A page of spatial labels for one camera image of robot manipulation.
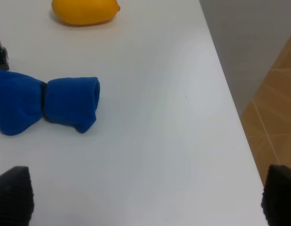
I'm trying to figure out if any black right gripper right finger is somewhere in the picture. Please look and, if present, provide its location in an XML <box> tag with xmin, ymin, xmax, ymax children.
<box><xmin>261</xmin><ymin>165</ymin><xmax>291</xmax><ymax>226</ymax></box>

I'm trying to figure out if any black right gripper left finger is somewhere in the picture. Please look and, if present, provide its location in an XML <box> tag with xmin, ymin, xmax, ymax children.
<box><xmin>0</xmin><ymin>166</ymin><xmax>34</xmax><ymax>226</ymax></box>

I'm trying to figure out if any blue rolled cloth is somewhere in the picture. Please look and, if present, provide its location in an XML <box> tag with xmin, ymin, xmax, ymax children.
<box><xmin>0</xmin><ymin>70</ymin><xmax>100</xmax><ymax>136</ymax></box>

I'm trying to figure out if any brown cardboard box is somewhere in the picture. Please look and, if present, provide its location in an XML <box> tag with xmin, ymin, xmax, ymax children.
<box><xmin>0</xmin><ymin>41</ymin><xmax>9</xmax><ymax>71</ymax></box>

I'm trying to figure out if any yellow mango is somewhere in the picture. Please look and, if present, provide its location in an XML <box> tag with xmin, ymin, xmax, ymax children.
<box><xmin>51</xmin><ymin>0</ymin><xmax>120</xmax><ymax>25</ymax></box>

